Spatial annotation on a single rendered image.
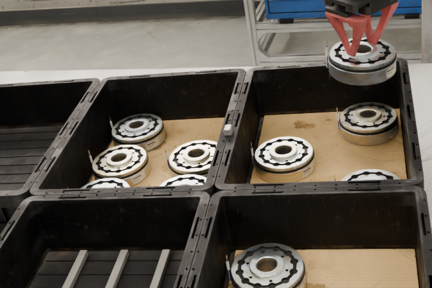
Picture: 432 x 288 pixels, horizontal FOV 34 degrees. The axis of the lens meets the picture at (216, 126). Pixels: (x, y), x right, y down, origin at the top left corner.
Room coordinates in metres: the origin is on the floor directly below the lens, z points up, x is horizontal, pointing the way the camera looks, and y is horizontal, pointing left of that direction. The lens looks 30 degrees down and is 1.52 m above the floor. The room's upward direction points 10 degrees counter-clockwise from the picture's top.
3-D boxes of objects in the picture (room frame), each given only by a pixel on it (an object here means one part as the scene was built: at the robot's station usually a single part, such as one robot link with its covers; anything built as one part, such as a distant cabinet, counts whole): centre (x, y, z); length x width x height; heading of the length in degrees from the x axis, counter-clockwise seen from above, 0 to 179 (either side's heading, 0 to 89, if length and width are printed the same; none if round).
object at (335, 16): (0.98, -0.24, 1.09); 0.07 x 0.07 x 0.09; 34
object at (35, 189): (1.08, 0.12, 0.92); 0.40 x 0.30 x 0.02; 165
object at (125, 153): (1.09, 0.18, 0.86); 0.05 x 0.05 x 0.01
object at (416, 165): (1.00, -0.17, 0.92); 0.40 x 0.30 x 0.02; 165
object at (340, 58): (0.98, -0.24, 1.04); 0.10 x 0.10 x 0.01
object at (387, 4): (0.99, -0.26, 1.09); 0.07 x 0.07 x 0.09; 34
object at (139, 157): (1.09, 0.18, 0.86); 0.10 x 0.10 x 0.01
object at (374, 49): (0.98, -0.25, 1.04); 0.05 x 0.05 x 0.01
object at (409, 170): (1.00, -0.17, 0.87); 0.40 x 0.30 x 0.11; 165
